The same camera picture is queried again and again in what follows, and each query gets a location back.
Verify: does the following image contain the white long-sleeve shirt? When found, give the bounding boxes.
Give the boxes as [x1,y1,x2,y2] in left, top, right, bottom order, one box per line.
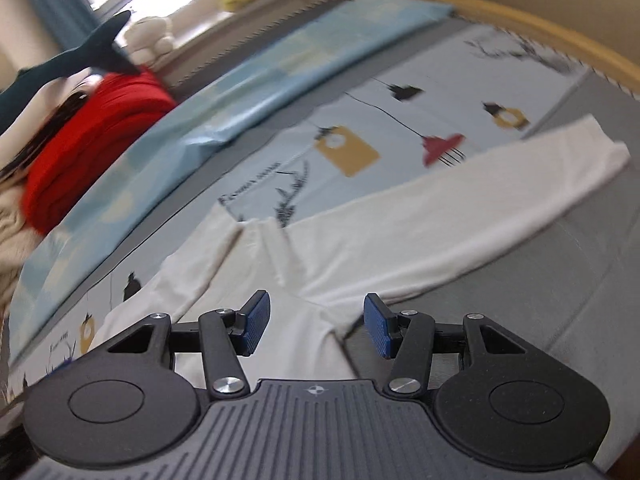
[96,117,630,382]

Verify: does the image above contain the grey printed bed cover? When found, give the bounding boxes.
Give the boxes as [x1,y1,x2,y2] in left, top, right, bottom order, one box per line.
[9,20,639,467]

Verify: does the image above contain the light blue patterned sheet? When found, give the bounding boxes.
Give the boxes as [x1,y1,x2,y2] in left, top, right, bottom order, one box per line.
[9,0,452,360]

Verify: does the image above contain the cream folded blanket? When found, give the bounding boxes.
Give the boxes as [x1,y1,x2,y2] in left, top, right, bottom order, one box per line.
[0,185,42,316]

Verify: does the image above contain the red folded blanket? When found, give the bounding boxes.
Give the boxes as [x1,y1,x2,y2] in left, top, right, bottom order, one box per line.
[21,70,176,235]

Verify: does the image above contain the white folded bedding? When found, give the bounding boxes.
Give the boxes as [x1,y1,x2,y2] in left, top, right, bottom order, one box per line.
[0,68,103,166]

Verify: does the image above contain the white plush toy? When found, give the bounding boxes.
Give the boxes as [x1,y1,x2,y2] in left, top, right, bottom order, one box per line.
[124,16,176,66]

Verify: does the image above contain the dark blue shark plush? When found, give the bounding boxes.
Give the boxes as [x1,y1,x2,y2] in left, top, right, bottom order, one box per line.
[1,10,140,133]

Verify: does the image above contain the blue curtain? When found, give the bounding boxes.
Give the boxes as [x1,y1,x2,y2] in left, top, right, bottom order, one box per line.
[28,0,100,51]

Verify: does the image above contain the wooden bed frame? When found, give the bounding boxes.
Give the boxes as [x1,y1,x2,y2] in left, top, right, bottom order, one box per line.
[426,0,639,100]

